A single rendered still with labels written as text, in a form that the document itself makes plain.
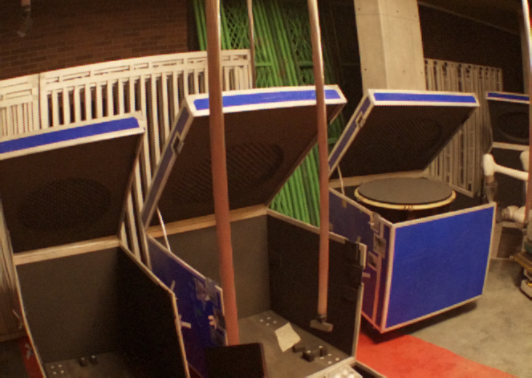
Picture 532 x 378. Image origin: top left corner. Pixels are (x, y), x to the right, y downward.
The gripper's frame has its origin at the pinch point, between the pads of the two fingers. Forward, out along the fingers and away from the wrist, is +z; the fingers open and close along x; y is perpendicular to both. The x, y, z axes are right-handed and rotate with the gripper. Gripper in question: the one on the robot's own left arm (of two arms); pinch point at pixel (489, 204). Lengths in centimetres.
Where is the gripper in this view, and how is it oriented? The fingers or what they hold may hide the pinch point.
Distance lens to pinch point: 375.7
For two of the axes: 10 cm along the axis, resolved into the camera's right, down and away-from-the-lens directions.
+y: -2.4, -0.4, 9.7
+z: 0.9, 9.9, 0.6
